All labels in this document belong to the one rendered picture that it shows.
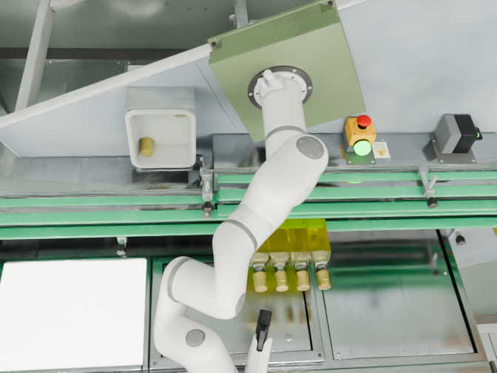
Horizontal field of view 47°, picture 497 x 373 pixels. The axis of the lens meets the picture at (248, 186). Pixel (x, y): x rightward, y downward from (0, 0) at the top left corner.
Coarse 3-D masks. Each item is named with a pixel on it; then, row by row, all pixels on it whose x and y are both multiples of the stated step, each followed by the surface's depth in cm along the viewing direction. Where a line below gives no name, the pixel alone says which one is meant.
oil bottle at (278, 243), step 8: (280, 232) 157; (272, 240) 155; (280, 240) 155; (272, 248) 154; (280, 248) 154; (288, 248) 154; (272, 256) 153; (280, 256) 153; (288, 256) 153; (272, 264) 154
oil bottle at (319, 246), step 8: (312, 224) 159; (320, 224) 159; (312, 232) 158; (320, 232) 158; (312, 240) 156; (320, 240) 156; (328, 240) 157; (312, 248) 155; (320, 248) 155; (328, 248) 155; (312, 256) 154; (320, 256) 154; (328, 256) 154; (312, 264) 156
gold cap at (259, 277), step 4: (256, 272) 150; (260, 272) 150; (264, 272) 151; (256, 276) 150; (260, 276) 150; (264, 276) 150; (256, 280) 149; (260, 280) 149; (264, 280) 149; (256, 284) 149; (260, 284) 148; (264, 284) 148; (256, 288) 148; (260, 288) 149; (264, 288) 149
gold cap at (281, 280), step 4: (276, 272) 151; (280, 272) 151; (284, 272) 151; (276, 276) 151; (280, 276) 150; (284, 276) 150; (276, 280) 150; (280, 280) 149; (284, 280) 149; (276, 284) 150; (280, 284) 149; (284, 284) 149; (276, 288) 150; (280, 288) 149; (284, 288) 150
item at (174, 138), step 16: (128, 112) 138; (144, 112) 138; (160, 112) 138; (176, 112) 139; (192, 112) 140; (128, 128) 142; (144, 128) 153; (160, 128) 153; (176, 128) 154; (192, 128) 144; (160, 144) 159; (176, 144) 159; (192, 144) 149; (144, 160) 156; (160, 160) 156; (176, 160) 156; (192, 160) 154
